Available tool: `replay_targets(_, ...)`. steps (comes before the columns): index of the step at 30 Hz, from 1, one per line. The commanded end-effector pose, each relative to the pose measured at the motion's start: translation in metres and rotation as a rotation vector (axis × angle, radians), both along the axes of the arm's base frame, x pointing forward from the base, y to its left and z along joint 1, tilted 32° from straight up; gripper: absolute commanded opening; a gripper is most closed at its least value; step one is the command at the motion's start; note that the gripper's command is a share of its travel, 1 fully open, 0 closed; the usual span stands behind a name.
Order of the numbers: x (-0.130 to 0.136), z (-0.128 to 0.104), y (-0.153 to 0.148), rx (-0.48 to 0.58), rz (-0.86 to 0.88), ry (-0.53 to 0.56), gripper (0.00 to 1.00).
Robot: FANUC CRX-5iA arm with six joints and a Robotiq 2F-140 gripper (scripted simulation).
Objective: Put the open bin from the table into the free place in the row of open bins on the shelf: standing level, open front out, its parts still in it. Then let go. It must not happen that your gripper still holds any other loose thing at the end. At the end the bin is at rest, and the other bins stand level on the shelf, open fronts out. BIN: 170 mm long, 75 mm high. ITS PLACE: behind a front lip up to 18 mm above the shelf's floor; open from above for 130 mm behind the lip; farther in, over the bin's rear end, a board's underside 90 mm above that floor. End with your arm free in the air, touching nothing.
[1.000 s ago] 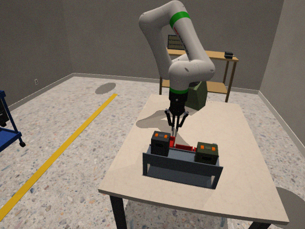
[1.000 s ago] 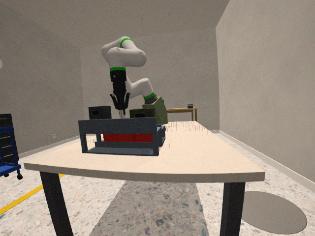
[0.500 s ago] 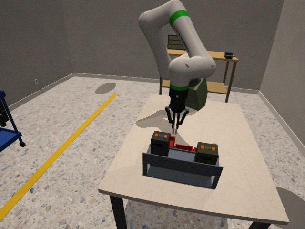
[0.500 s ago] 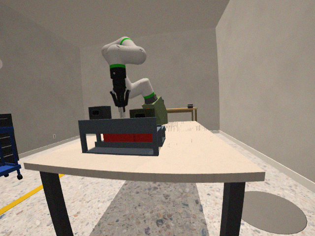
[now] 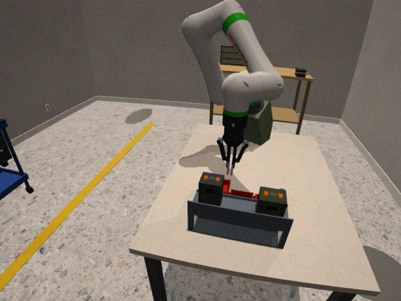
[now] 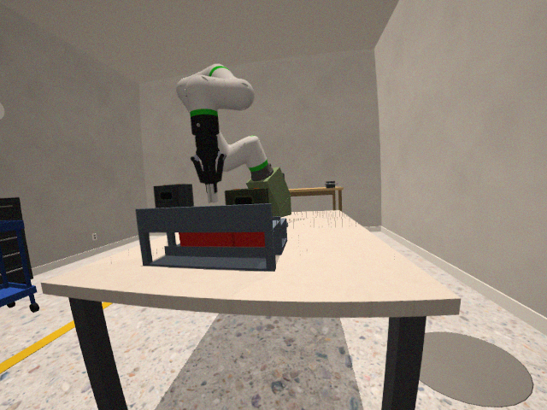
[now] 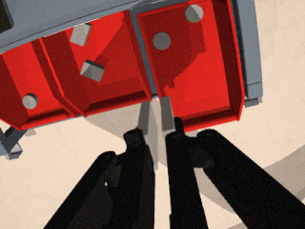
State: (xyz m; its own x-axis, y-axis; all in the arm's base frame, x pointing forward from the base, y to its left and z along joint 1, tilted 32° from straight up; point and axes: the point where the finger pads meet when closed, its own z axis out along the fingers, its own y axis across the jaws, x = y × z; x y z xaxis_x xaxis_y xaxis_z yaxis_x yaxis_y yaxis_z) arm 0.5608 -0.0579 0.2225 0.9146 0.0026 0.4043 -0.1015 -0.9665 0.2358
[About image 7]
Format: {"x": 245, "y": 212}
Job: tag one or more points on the red bin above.
{"x": 19, "y": 76}
{"x": 201, "y": 69}
{"x": 107, "y": 45}

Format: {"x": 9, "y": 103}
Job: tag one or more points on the grey rectangular block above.
{"x": 80, "y": 34}
{"x": 92, "y": 70}

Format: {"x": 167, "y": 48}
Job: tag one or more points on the dark green case with orange latches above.
{"x": 4, "y": 20}

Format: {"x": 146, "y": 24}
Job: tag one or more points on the grey steel disc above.
{"x": 193, "y": 13}
{"x": 30, "y": 101}
{"x": 161, "y": 40}

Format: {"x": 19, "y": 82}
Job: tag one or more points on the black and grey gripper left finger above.
{"x": 90, "y": 202}

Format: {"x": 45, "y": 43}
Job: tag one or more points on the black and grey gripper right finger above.
{"x": 259, "y": 200}

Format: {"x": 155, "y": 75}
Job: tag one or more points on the dark grey metal shelf rack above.
{"x": 33, "y": 19}

